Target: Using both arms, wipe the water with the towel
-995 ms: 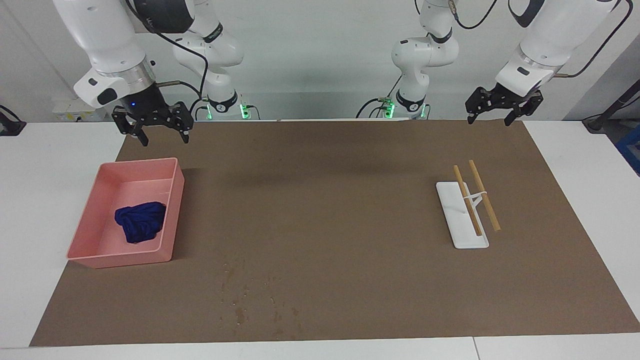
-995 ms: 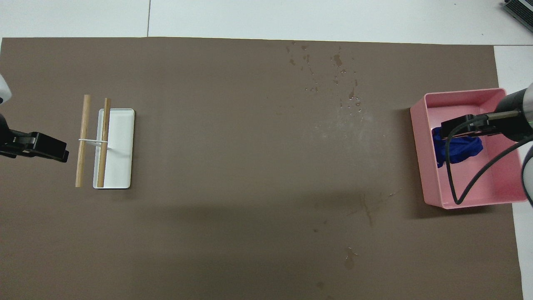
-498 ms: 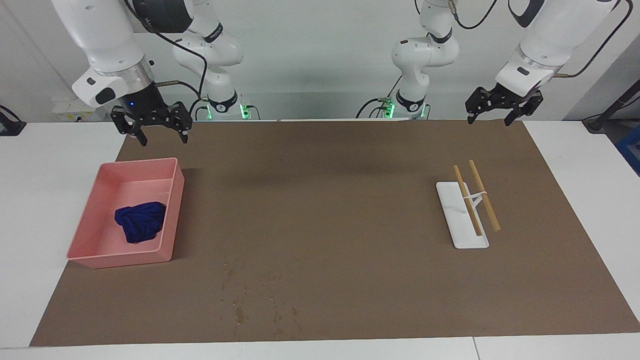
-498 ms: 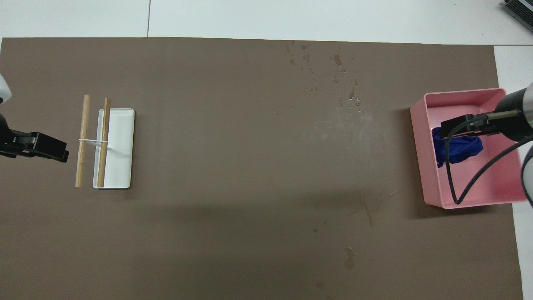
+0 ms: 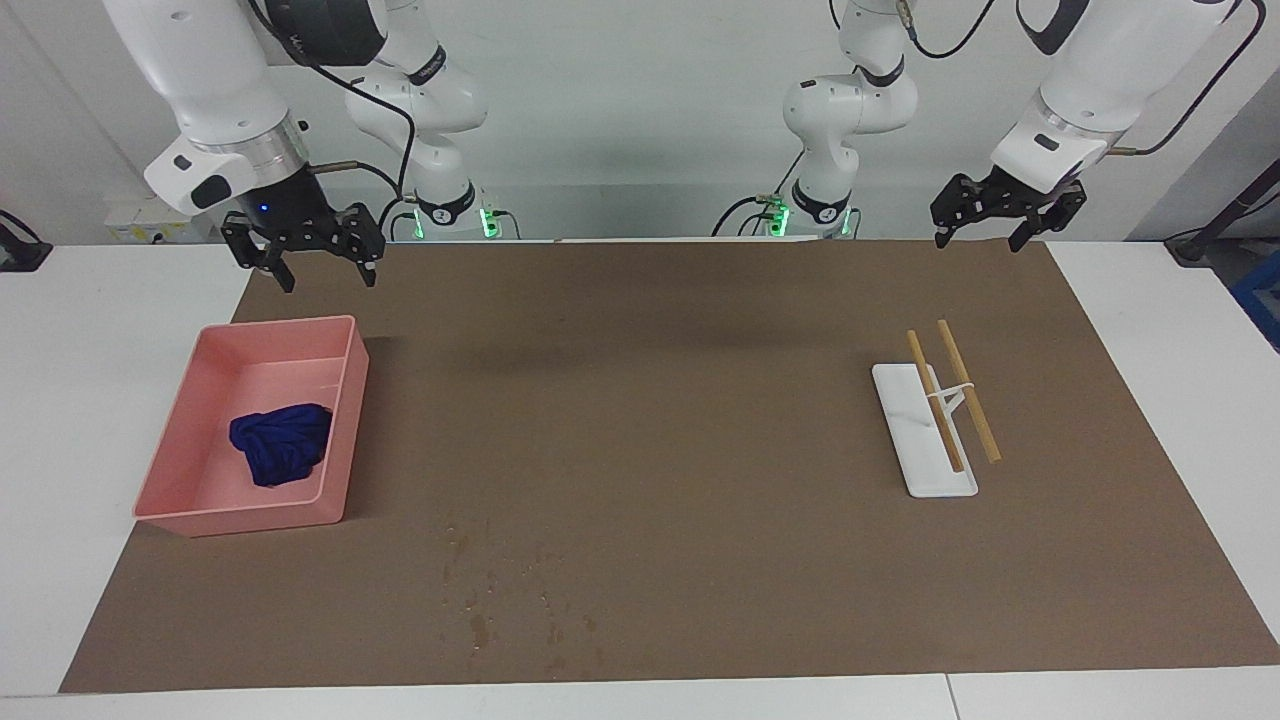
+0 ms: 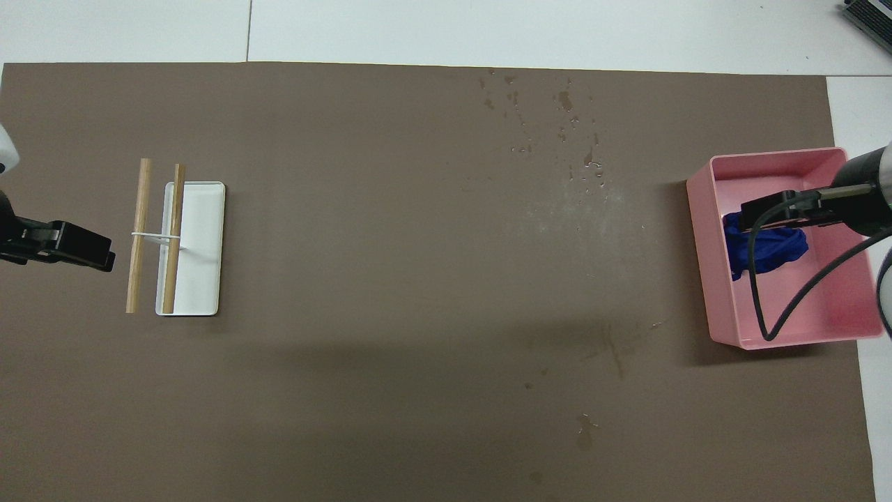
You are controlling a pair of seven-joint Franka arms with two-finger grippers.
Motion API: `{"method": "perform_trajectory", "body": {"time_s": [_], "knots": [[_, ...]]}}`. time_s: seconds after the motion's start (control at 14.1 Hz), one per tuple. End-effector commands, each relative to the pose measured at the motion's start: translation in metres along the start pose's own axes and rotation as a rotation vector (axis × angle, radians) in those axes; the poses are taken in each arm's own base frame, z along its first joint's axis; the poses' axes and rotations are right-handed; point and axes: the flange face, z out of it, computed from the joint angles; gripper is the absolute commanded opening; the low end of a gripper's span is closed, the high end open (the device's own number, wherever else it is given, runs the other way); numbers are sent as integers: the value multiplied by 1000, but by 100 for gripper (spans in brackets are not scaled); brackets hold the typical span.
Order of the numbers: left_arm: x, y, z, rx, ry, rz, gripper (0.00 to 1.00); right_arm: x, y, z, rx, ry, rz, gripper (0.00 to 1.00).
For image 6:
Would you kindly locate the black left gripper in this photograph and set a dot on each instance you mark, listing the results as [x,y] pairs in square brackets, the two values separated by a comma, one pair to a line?
[7,230]

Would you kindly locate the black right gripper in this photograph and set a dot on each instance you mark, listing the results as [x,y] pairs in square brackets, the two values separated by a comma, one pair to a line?
[867,206]

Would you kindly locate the blue cloth towel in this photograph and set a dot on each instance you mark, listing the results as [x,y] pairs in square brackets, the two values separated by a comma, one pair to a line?
[780,251]

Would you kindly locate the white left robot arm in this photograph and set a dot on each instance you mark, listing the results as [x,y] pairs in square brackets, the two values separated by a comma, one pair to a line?
[5,150]

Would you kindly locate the spilled water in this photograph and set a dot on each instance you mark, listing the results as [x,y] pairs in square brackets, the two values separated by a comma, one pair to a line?
[564,101]

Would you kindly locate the long wooden rack rod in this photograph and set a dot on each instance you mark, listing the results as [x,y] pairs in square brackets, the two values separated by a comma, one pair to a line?
[136,265]

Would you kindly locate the short wooden rack rod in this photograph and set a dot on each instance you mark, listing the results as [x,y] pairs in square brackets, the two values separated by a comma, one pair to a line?
[169,279]

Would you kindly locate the pink plastic bin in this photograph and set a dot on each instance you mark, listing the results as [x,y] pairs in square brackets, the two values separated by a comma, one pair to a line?
[836,314]

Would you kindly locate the grey ribbed device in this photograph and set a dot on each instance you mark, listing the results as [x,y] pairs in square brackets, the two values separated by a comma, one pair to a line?
[874,12]

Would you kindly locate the brown table mat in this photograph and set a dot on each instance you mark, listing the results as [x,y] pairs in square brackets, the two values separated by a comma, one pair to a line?
[383,244]

